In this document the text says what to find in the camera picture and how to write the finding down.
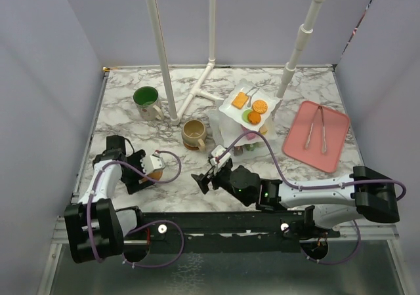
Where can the green swiss roll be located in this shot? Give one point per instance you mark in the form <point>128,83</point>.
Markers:
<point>252,147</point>

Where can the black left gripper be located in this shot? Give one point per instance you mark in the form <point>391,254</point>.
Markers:
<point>133,183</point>

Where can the yellow rectangular biscuit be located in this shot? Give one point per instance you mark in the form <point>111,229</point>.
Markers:
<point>240,100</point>

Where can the left white pvc pole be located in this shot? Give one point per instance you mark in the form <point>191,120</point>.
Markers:
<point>160,45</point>

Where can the three tier white stand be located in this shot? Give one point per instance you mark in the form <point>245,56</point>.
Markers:
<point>228,127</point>

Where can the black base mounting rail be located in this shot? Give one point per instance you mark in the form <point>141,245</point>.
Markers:
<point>203,232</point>

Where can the beige ceramic mug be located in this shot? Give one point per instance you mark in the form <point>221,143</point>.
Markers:
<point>194,133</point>

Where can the pink serving tray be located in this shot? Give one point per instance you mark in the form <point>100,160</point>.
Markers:
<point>317,136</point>

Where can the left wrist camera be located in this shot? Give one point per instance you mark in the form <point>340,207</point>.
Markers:
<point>152,163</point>

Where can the green round biscuit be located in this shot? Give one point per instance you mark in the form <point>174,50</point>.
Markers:
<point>245,115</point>

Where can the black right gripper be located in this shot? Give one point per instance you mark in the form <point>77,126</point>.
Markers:
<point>203,180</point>

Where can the pink cake slice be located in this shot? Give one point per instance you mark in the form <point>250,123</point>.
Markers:
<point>250,135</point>

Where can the yellow sponge cake square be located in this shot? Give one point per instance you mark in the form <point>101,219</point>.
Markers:
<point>263,130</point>

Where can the orange sandwich biscuit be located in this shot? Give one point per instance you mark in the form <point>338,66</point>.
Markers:
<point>260,106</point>

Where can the orange chip cookie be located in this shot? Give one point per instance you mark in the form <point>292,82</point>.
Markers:
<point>254,118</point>

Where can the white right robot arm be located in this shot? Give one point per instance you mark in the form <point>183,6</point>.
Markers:
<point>364,193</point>

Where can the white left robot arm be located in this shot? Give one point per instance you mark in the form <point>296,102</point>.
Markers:
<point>98,203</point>

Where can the wooden coaster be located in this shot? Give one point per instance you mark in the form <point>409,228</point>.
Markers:
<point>189,147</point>
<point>155,176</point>

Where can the green interior mug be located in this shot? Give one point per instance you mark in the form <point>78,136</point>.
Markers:
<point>148,103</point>

